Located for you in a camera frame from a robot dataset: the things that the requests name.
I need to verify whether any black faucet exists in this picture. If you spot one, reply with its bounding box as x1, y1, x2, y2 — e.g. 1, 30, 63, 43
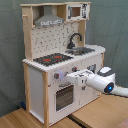
66, 32, 83, 50

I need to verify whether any toy microwave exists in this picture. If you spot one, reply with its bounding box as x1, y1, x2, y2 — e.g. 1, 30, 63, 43
66, 3, 90, 21

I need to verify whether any white oven door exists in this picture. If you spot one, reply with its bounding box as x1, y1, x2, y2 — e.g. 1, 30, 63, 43
49, 81, 80, 125

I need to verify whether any red left oven knob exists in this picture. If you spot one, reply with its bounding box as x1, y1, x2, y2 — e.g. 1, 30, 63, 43
54, 73, 60, 79

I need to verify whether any black stove top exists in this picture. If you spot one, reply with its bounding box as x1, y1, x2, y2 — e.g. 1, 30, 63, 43
34, 53, 70, 66

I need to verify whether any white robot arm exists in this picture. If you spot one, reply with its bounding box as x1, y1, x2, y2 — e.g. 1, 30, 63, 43
66, 67, 128, 98

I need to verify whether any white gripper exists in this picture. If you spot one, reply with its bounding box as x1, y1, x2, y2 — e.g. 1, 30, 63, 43
66, 69, 93, 87

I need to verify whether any wooden toy kitchen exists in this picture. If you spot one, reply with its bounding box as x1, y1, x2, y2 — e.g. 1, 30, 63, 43
22, 2, 105, 127

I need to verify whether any red right oven knob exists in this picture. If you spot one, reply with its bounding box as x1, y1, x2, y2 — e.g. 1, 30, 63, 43
71, 66, 78, 73

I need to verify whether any red oven knob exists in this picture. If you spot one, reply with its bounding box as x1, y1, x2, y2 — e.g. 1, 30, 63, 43
71, 66, 78, 73
54, 73, 60, 79

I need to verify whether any metal sink basin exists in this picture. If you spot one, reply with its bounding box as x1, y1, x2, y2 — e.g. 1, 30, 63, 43
65, 47, 95, 55

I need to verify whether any grey range hood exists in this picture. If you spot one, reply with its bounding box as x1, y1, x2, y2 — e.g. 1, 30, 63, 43
35, 5, 64, 27

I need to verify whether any grey ice dispenser panel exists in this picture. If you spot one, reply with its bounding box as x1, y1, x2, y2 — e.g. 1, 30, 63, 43
87, 64, 96, 73

